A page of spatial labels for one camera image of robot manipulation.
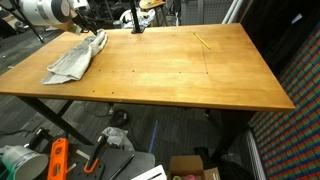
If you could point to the round wooden side table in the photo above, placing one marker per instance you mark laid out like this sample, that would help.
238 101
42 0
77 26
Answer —
155 5

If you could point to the black metal table leg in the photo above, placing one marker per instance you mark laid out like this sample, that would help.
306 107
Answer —
53 116
233 130

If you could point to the black marker pen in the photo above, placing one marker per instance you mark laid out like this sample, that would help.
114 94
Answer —
121 166

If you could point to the white crumpled cloth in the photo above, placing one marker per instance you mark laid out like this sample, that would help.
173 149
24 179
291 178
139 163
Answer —
126 18

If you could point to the blue tape strip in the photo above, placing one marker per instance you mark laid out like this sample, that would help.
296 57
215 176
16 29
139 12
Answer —
153 136

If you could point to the multicoloured patterned backdrop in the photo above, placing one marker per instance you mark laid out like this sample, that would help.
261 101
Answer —
293 133

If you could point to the pink cloth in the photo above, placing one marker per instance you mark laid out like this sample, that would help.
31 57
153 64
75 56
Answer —
191 177

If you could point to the small open cardboard box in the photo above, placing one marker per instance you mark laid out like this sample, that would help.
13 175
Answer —
186 165

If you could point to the yellow pencil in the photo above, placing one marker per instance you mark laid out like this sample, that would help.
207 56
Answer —
202 40

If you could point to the black camera pole stand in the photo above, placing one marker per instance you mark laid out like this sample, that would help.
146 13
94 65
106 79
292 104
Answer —
135 16

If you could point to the tan wrist camera box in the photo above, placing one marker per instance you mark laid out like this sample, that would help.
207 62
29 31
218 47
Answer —
68 26

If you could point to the black perforated board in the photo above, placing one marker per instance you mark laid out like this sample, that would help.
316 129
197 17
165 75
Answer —
133 161

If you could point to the white plastic bag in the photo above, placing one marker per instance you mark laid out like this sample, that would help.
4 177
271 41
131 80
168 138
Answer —
118 138

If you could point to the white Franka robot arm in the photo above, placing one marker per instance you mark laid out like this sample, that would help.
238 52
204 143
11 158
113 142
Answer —
40 11

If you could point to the white leaning poles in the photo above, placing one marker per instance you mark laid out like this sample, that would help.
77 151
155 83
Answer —
233 10

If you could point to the orange black clamp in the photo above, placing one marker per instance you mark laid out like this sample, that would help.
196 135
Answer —
95 155

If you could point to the white terry towel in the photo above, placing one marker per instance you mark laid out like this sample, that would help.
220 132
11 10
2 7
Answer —
75 58

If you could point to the white aluminium rail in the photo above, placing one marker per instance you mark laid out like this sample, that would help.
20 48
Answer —
255 156

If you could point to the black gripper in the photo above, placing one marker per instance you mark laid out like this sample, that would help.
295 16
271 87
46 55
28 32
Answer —
83 20

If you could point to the white bucket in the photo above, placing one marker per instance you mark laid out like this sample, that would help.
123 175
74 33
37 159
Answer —
23 163

